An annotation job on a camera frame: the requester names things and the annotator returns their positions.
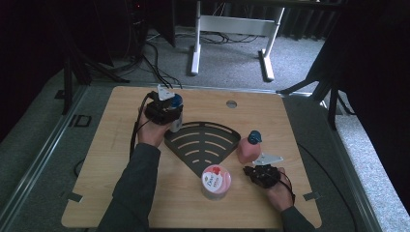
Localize person's left hand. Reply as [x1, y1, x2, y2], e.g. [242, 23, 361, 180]
[137, 115, 172, 149]

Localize black cables under desk frame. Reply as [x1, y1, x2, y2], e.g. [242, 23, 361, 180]
[199, 30, 260, 45]

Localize person's right hand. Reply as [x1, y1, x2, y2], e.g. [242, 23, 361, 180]
[265, 167, 296, 213]

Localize hand-held gripper cable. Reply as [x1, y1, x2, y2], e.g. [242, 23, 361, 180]
[278, 170, 297, 206]
[129, 91, 159, 160]

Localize jar with pink lid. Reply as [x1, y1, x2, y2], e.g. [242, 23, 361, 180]
[200, 163, 233, 201]

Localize pink bottle with blue pump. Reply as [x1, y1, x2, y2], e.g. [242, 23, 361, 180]
[236, 130, 263, 165]

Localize left hand-held gripper cable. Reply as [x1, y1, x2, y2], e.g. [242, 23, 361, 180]
[129, 91, 159, 160]

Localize long black floor cable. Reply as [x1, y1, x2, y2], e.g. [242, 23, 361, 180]
[298, 143, 359, 232]

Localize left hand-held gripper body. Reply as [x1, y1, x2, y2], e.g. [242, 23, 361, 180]
[144, 84, 177, 126]

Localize dark metal corner rack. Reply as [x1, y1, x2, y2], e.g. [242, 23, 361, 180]
[163, 121, 242, 179]

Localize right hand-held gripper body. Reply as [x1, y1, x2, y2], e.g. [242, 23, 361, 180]
[251, 153, 284, 189]

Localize black floor cables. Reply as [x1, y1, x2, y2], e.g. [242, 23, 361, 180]
[141, 42, 184, 90]

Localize white desk frame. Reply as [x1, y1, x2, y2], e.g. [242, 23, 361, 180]
[190, 0, 286, 82]

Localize black metal stand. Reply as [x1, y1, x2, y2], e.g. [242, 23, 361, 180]
[62, 47, 131, 116]
[276, 73, 355, 131]

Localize right hand-held gripper cable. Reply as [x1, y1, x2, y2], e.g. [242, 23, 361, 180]
[278, 170, 297, 206]

